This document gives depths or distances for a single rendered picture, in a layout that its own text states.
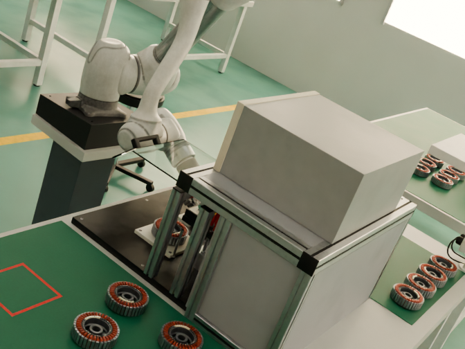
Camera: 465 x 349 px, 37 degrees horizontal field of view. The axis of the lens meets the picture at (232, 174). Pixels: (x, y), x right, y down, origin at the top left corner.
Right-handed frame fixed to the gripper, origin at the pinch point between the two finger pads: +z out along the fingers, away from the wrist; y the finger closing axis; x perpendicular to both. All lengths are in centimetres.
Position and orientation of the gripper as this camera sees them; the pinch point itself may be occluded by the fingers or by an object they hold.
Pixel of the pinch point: (214, 214)
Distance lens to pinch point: 236.4
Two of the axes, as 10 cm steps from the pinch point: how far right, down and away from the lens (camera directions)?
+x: 6.7, -5.0, -5.4
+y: -5.4, 1.7, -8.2
